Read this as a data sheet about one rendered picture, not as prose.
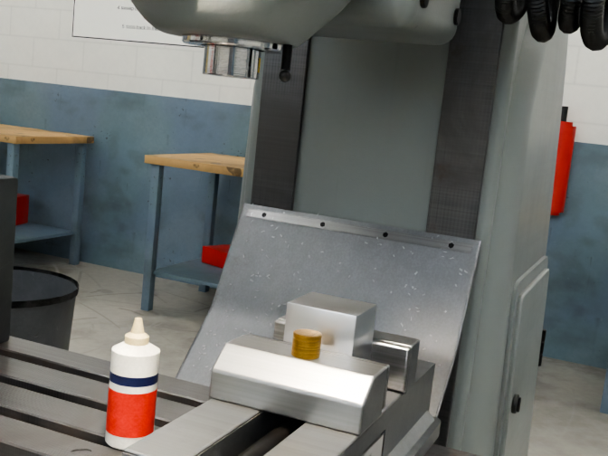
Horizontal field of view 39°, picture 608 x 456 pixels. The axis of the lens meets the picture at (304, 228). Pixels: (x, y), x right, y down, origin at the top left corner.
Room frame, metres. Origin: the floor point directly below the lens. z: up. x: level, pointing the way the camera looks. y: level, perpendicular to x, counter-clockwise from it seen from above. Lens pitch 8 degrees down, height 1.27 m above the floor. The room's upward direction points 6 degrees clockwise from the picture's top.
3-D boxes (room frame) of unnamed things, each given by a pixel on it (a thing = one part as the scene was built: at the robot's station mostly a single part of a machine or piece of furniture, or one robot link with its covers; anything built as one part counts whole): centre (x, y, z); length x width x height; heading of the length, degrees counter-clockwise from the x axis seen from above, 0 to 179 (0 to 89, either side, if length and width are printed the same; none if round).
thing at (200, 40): (0.73, 0.08, 1.31); 0.09 x 0.09 x 0.01
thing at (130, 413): (0.69, 0.13, 1.02); 0.04 x 0.04 x 0.11
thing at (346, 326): (0.69, -0.03, 1.08); 0.06 x 0.05 x 0.06; 68
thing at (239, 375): (0.64, -0.01, 1.05); 0.12 x 0.06 x 0.04; 68
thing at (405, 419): (0.66, -0.02, 1.02); 0.35 x 0.15 x 0.11; 158
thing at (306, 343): (0.64, -0.01, 1.08); 0.02 x 0.02 x 0.02
